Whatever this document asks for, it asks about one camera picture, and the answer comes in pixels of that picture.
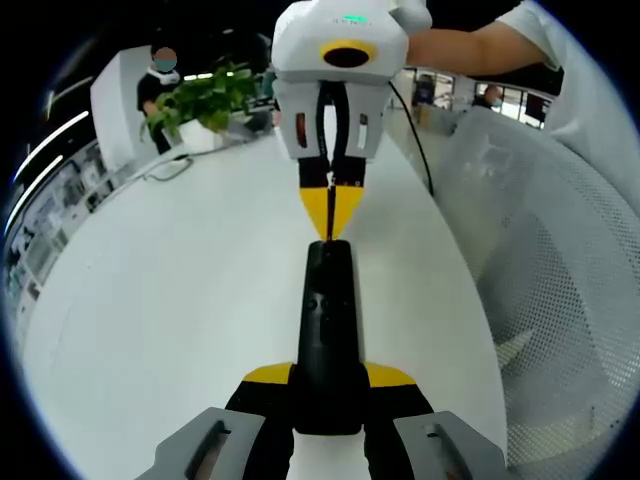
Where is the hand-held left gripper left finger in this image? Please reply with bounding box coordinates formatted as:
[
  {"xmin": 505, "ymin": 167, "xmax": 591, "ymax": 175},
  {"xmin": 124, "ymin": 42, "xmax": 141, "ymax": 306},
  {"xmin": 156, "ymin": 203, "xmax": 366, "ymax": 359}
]
[{"xmin": 133, "ymin": 362, "xmax": 297, "ymax": 480}]

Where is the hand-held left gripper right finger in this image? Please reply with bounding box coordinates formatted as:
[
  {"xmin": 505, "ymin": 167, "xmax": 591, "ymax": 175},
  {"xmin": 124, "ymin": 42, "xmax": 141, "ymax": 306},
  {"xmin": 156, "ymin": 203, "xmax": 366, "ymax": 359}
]
[{"xmin": 360, "ymin": 359, "xmax": 507, "ymax": 480}]

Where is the black cylindrical bar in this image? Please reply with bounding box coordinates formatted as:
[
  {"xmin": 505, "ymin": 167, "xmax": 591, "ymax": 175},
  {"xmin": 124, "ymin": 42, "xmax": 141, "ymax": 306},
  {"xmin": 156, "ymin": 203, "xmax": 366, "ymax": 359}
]
[{"xmin": 292, "ymin": 239, "xmax": 369, "ymax": 435}]

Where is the green potted plant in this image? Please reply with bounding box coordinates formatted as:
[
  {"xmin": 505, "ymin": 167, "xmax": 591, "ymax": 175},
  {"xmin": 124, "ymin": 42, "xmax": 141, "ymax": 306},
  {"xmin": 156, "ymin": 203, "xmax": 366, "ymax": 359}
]
[{"xmin": 139, "ymin": 63, "xmax": 256, "ymax": 146}]

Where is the plant pot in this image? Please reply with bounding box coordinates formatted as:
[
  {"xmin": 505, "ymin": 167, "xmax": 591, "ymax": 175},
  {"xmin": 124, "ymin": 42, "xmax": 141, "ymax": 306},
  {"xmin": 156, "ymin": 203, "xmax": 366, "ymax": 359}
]
[{"xmin": 178, "ymin": 119, "xmax": 225, "ymax": 151}]

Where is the grey mesh office chair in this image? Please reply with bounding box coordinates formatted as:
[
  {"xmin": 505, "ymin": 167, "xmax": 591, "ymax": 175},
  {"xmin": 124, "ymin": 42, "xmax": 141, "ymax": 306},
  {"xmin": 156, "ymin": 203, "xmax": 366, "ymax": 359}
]
[{"xmin": 427, "ymin": 106, "xmax": 640, "ymax": 480}]

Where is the black cable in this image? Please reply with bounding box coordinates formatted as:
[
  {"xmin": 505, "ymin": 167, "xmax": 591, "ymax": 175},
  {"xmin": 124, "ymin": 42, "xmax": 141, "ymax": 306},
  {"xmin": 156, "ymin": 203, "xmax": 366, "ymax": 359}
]
[{"xmin": 387, "ymin": 79, "xmax": 436, "ymax": 196}]

